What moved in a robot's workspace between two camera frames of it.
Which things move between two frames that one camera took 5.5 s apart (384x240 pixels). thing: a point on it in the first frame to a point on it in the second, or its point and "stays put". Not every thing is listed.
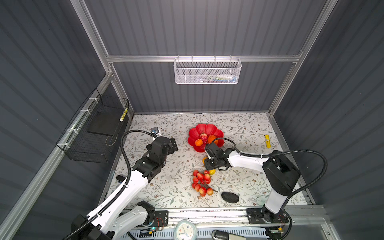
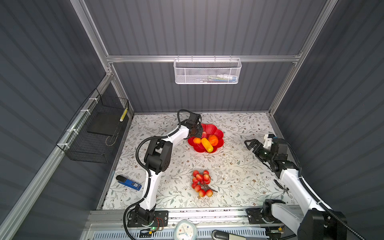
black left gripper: [173, 147] to [199, 129]
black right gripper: [207, 164] to [256, 150]
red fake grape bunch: [200, 182] stays put
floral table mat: [187, 182] stays put
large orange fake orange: [211, 138] stays put
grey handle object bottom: [220, 235] stays put
